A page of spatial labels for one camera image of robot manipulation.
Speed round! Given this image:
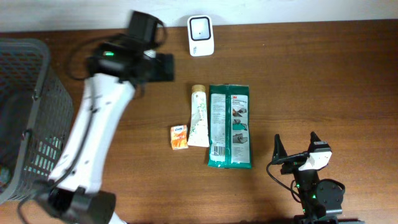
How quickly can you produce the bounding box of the green glove package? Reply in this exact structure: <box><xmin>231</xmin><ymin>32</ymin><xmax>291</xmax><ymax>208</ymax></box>
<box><xmin>208</xmin><ymin>85</ymin><xmax>252</xmax><ymax>169</ymax></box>

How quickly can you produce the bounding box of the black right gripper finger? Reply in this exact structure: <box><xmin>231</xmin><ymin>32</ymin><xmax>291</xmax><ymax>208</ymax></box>
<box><xmin>308</xmin><ymin>131</ymin><xmax>322</xmax><ymax>152</ymax></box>
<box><xmin>272</xmin><ymin>134</ymin><xmax>287</xmax><ymax>164</ymax></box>

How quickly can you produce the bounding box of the white barcode scanner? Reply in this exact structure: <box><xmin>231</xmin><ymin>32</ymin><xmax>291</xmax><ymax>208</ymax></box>
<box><xmin>187</xmin><ymin>15</ymin><xmax>215</xmax><ymax>57</ymax></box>

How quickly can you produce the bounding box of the white tube with cork cap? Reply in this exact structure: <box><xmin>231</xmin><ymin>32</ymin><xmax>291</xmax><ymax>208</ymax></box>
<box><xmin>188</xmin><ymin>85</ymin><xmax>210</xmax><ymax>147</ymax></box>

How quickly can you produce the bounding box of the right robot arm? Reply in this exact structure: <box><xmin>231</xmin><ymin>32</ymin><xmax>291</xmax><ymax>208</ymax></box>
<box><xmin>266</xmin><ymin>132</ymin><xmax>362</xmax><ymax>223</ymax></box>

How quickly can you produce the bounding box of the orange tissue pack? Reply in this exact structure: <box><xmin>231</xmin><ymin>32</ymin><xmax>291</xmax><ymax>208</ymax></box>
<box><xmin>170</xmin><ymin>125</ymin><xmax>188</xmax><ymax>150</ymax></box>

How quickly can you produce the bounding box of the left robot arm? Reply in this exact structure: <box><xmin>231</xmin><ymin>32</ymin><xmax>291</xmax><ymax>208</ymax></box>
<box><xmin>27</xmin><ymin>11</ymin><xmax>174</xmax><ymax>223</ymax></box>

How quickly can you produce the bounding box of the grey plastic basket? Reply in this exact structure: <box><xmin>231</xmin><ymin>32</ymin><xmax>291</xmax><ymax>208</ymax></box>
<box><xmin>1</xmin><ymin>38</ymin><xmax>73</xmax><ymax>203</ymax></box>

